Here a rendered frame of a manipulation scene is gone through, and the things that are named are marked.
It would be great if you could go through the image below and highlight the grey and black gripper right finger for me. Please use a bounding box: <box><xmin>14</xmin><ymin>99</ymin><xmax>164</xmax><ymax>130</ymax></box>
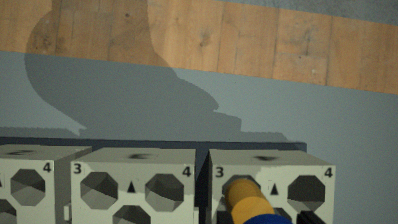
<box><xmin>296</xmin><ymin>211</ymin><xmax>326</xmax><ymax>224</ymax></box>

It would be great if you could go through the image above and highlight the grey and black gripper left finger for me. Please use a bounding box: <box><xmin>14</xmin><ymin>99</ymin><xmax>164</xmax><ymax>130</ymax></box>
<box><xmin>216</xmin><ymin>211</ymin><xmax>234</xmax><ymax>224</ymax></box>

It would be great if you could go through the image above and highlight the grey bench mat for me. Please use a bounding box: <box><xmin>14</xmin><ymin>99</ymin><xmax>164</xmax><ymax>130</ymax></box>
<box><xmin>0</xmin><ymin>51</ymin><xmax>398</xmax><ymax>224</ymax></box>

